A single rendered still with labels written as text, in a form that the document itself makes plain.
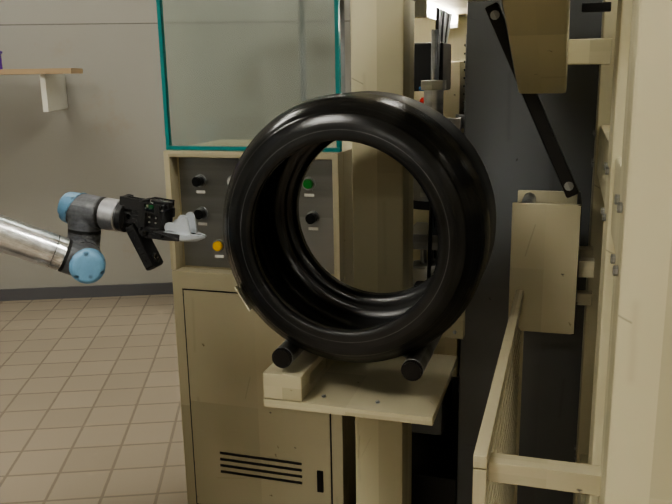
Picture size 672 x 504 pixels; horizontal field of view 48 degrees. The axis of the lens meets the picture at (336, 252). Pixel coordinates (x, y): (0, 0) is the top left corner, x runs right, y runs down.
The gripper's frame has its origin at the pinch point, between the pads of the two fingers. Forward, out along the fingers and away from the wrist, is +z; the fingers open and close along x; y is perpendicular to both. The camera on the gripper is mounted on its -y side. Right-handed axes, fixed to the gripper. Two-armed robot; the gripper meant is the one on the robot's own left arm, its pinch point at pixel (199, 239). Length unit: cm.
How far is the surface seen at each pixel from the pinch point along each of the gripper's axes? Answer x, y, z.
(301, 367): -5.4, -22.9, 28.4
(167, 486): 74, -119, -44
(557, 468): -58, -4, 80
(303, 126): -11.1, 29.4, 26.0
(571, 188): 20, 20, 78
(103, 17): 295, 47, -220
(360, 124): -11.2, 31.2, 37.3
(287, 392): -10.2, -27.1, 27.3
